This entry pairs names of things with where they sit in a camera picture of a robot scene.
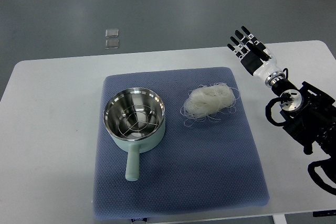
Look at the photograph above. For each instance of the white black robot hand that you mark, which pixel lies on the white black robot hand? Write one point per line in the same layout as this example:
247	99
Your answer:
255	57

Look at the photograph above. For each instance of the white vermicelli bundle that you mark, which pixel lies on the white vermicelli bundle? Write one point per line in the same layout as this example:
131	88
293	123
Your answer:
207	103

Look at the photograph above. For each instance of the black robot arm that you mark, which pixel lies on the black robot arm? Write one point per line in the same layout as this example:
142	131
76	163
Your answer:
307	115

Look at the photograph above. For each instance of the mint green steel pot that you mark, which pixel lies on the mint green steel pot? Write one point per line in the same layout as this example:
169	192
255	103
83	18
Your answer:
132	100

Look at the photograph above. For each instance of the upper metal floor plate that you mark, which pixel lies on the upper metal floor plate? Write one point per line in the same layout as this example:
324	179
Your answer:
112	32

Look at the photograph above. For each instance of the white table leg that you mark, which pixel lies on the white table leg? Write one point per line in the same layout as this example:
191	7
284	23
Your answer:
279	219

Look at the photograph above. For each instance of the wire steaming rack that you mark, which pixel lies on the wire steaming rack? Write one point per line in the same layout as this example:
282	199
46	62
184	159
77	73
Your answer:
137	124

